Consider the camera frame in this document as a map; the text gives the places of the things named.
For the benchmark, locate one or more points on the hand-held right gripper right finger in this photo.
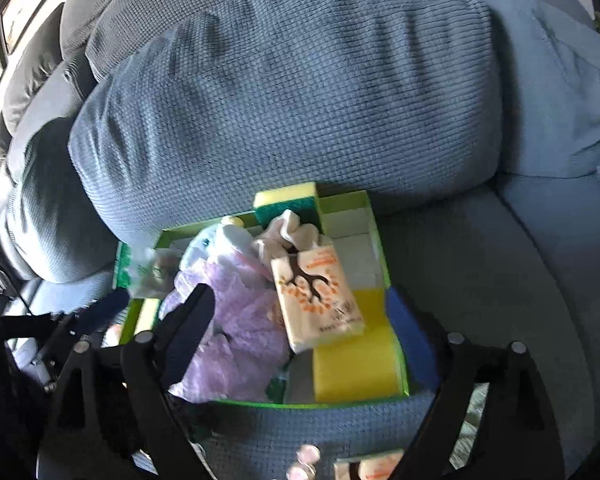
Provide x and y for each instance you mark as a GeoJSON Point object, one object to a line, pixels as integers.
{"type": "Point", "coordinates": [412, 340]}

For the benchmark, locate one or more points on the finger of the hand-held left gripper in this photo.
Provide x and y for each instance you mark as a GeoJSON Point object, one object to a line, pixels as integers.
{"type": "Point", "coordinates": [105, 305]}

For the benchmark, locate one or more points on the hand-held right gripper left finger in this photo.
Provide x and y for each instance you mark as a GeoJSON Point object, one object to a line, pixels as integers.
{"type": "Point", "coordinates": [190, 330]}

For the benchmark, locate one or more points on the green white plastic packet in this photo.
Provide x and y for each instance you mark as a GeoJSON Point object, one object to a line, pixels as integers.
{"type": "Point", "coordinates": [215, 245]}
{"type": "Point", "coordinates": [145, 272]}

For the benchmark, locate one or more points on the tree print tissue pack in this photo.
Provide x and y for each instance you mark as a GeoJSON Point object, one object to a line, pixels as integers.
{"type": "Point", "coordinates": [315, 300]}

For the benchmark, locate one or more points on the green cardboard box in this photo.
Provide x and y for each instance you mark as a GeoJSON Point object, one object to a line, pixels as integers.
{"type": "Point", "coordinates": [375, 240]}

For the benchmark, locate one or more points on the cream cloth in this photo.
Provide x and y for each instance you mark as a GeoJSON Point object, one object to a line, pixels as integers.
{"type": "Point", "coordinates": [290, 235]}

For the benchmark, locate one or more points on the purple mesh bath loofah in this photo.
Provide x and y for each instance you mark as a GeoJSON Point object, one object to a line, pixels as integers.
{"type": "Point", "coordinates": [240, 325]}

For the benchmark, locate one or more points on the blue-grey sofa back cushion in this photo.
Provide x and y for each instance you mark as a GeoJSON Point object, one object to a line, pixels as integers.
{"type": "Point", "coordinates": [290, 85]}
{"type": "Point", "coordinates": [555, 70]}
{"type": "Point", "coordinates": [45, 210]}

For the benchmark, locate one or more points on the cream soap box lower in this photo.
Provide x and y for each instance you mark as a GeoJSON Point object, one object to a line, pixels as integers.
{"type": "Point", "coordinates": [370, 467]}

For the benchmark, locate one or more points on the pink clear hair claw clip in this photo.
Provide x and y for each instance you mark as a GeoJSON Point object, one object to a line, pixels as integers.
{"type": "Point", "coordinates": [302, 462]}

